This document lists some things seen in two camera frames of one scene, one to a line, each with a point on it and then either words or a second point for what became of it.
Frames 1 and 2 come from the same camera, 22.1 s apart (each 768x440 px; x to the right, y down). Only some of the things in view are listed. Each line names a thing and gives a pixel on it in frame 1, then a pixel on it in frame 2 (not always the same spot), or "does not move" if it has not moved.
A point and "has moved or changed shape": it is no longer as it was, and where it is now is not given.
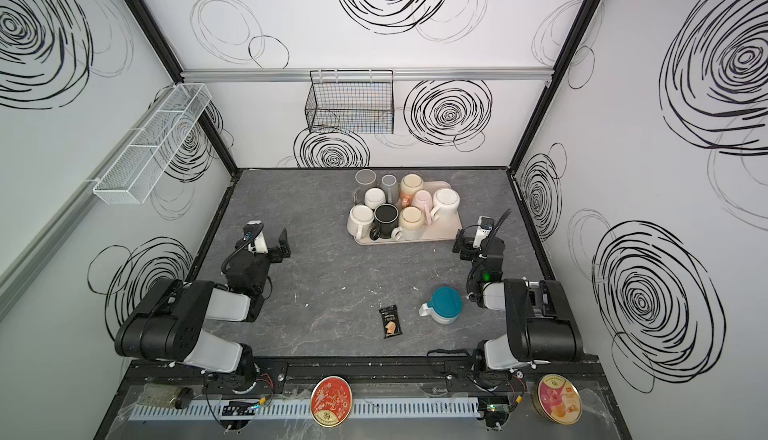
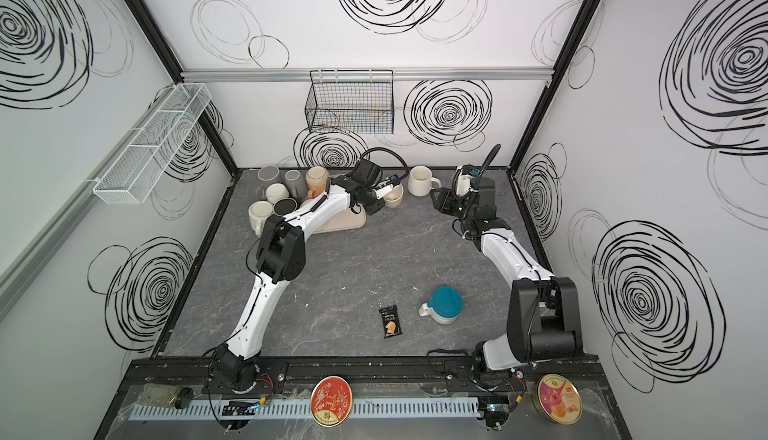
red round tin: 331,401 does not move
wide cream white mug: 360,221 to 258,212
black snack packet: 391,321 does not move
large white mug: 446,201 has moved or changed shape
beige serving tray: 448,227 to 350,218
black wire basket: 359,101 does not move
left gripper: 274,254 to 372,190
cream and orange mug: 409,185 to 317,178
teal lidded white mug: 444,307 does not move
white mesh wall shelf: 133,175 does not move
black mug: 386,217 to 285,206
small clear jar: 162,395 does not move
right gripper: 471,250 to 471,185
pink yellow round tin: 557,398 does not move
